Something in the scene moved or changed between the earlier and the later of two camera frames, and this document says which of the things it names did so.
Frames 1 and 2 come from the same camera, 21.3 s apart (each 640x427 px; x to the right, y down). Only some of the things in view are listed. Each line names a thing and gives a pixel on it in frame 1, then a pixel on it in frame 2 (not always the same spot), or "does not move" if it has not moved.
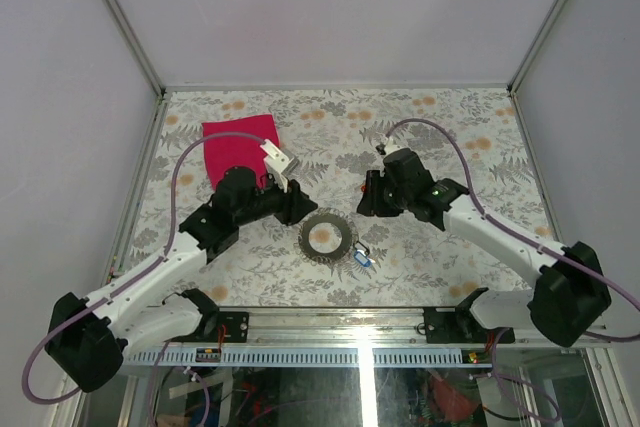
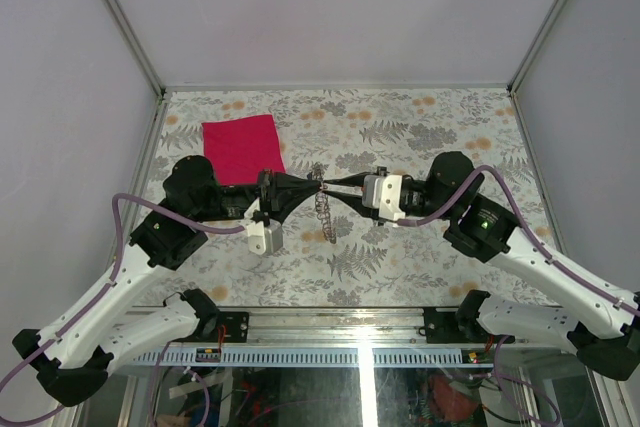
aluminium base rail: x=340 y=328 does not move
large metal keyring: x=345 y=225 -> x=324 y=213
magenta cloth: x=228 y=151 does not move
